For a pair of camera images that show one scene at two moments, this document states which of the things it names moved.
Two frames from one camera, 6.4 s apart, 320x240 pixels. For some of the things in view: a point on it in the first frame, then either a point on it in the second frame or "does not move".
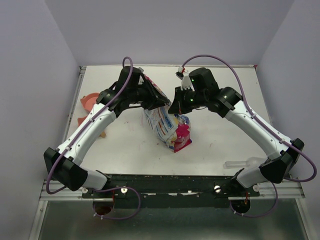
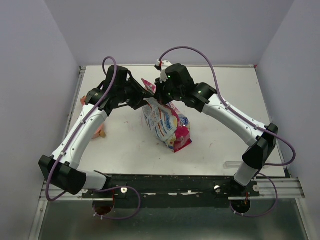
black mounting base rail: [171, 191] does not move
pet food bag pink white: [173, 130] does not move
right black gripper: [177, 107] to [159, 97]
